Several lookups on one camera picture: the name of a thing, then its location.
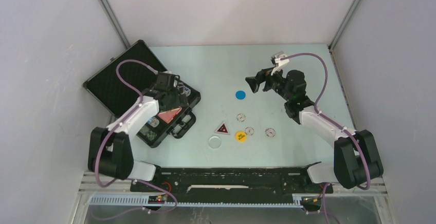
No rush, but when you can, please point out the white poker chip middle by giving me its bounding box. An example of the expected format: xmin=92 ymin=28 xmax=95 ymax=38
xmin=245 ymin=127 xmax=255 ymax=136

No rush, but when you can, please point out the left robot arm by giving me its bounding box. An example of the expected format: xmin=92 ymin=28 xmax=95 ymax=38
xmin=88 ymin=72 xmax=188 ymax=191

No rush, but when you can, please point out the green and blue chip stack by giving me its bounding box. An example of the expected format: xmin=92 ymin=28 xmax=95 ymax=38
xmin=177 ymin=83 xmax=191 ymax=97

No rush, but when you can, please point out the red playing card deck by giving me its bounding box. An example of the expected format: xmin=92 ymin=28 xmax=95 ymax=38
xmin=157 ymin=108 xmax=182 ymax=124

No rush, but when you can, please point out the blue round chip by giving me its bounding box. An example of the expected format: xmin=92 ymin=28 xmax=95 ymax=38
xmin=235 ymin=90 xmax=246 ymax=100

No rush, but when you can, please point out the yellow big blind button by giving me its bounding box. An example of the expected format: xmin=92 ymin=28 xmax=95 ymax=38
xmin=235 ymin=131 xmax=247 ymax=143

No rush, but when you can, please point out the white poker chip upper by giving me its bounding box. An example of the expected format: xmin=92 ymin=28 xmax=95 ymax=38
xmin=237 ymin=114 xmax=246 ymax=122

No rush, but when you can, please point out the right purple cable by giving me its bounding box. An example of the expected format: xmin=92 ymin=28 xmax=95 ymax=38
xmin=281 ymin=52 xmax=372 ymax=224

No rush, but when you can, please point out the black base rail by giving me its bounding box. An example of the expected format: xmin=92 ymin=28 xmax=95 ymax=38
xmin=151 ymin=167 xmax=333 ymax=205

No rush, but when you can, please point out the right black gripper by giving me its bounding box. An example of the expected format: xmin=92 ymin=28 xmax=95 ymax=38
xmin=245 ymin=64 xmax=292 ymax=102

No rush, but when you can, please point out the light blue chip stack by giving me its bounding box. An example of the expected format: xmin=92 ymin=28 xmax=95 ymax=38
xmin=147 ymin=117 xmax=160 ymax=128

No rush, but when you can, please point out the purple cable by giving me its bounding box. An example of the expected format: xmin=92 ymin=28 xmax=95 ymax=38
xmin=281 ymin=52 xmax=372 ymax=224
xmin=94 ymin=60 xmax=179 ymax=216

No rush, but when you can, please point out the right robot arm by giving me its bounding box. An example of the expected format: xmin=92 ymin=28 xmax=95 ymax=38
xmin=245 ymin=68 xmax=384 ymax=192

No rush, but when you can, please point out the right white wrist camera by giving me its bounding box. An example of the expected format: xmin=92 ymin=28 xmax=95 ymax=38
xmin=270 ymin=51 xmax=289 ymax=76

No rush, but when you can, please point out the white poker chip right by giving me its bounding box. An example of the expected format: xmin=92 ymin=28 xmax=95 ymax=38
xmin=265 ymin=128 xmax=276 ymax=138

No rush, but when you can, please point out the teal green chip stack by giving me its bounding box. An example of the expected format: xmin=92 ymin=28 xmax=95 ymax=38
xmin=137 ymin=124 xmax=157 ymax=142

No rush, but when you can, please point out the black poker set case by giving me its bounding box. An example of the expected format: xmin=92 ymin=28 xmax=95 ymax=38
xmin=82 ymin=40 xmax=202 ymax=148

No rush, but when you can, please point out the all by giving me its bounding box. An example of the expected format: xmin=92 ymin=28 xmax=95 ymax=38
xmin=214 ymin=122 xmax=231 ymax=135

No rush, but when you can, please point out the clear round dealer button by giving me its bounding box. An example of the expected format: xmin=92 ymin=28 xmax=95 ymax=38
xmin=208 ymin=136 xmax=222 ymax=149

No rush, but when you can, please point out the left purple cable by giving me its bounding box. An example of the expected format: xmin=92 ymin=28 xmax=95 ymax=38
xmin=94 ymin=60 xmax=179 ymax=216

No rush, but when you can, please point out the white poker chip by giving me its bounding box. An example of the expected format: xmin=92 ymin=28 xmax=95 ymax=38
xmin=245 ymin=127 xmax=255 ymax=136
xmin=237 ymin=114 xmax=246 ymax=122
xmin=265 ymin=128 xmax=276 ymax=138

